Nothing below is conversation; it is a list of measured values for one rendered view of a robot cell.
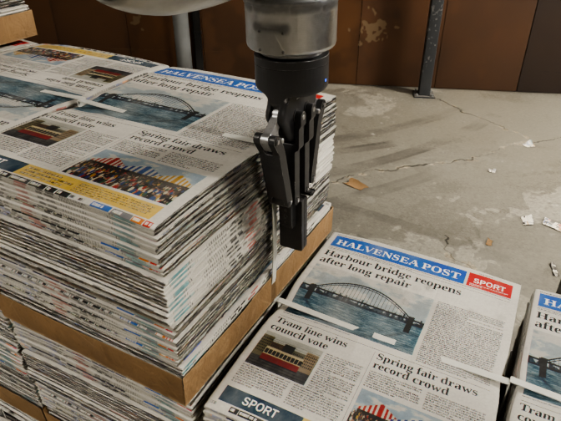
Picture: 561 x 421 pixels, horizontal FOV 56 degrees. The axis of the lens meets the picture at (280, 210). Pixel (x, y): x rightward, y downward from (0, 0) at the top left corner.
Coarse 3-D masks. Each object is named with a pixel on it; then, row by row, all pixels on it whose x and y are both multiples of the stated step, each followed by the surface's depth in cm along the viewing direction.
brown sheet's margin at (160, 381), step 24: (312, 240) 77; (288, 264) 71; (264, 288) 66; (24, 312) 63; (48, 336) 63; (72, 336) 60; (240, 336) 63; (96, 360) 60; (120, 360) 57; (216, 360) 59; (144, 384) 58; (168, 384) 55; (192, 384) 55
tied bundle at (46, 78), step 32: (0, 64) 83; (32, 64) 83; (64, 64) 83; (96, 64) 83; (128, 64) 83; (160, 64) 84; (0, 96) 71; (32, 96) 71; (64, 96) 71; (96, 96) 73; (0, 128) 62
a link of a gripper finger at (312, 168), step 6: (318, 102) 60; (324, 102) 61; (318, 108) 60; (324, 108) 61; (318, 114) 60; (318, 120) 60; (318, 126) 61; (318, 132) 61; (312, 138) 61; (318, 138) 62; (312, 144) 61; (318, 144) 62; (312, 150) 62; (312, 156) 62; (312, 162) 62; (312, 168) 62; (312, 174) 63; (312, 180) 63
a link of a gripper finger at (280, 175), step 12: (276, 144) 52; (264, 156) 54; (276, 156) 54; (264, 168) 56; (276, 168) 55; (276, 180) 56; (288, 180) 57; (276, 192) 57; (288, 192) 57; (288, 204) 58
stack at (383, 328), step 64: (320, 256) 79; (384, 256) 79; (0, 320) 70; (320, 320) 68; (384, 320) 68; (448, 320) 68; (512, 320) 68; (0, 384) 82; (64, 384) 70; (128, 384) 62; (256, 384) 59; (320, 384) 59; (384, 384) 59; (448, 384) 59; (512, 384) 62
